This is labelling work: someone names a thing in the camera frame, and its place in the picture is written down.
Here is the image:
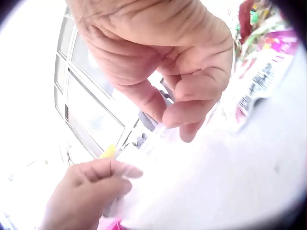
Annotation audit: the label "person's right hand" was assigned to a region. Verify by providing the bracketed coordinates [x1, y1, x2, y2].
[65, 0, 235, 143]

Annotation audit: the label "glass door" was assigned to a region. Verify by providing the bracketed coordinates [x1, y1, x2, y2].
[54, 7, 144, 166]

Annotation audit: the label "person's right fingers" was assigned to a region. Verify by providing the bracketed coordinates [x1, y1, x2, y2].
[163, 72, 224, 143]

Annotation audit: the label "full shop shelf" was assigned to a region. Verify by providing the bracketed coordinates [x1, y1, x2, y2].
[225, 0, 300, 131]

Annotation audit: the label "pink object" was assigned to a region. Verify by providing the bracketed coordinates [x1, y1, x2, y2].
[96, 216, 129, 230]

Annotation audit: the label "person's left hand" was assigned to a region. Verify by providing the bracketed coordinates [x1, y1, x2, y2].
[36, 158, 144, 230]

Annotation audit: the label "white plastic packet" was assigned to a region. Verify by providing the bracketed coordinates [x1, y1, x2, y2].
[106, 46, 307, 230]

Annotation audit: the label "yellow object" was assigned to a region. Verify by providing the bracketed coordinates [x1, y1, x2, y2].
[99, 144, 117, 160]

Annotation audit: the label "person's right thumb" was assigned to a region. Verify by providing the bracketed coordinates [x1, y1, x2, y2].
[115, 72, 168, 125]

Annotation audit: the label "person's left fingers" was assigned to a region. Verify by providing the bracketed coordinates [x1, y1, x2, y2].
[95, 159, 144, 204]

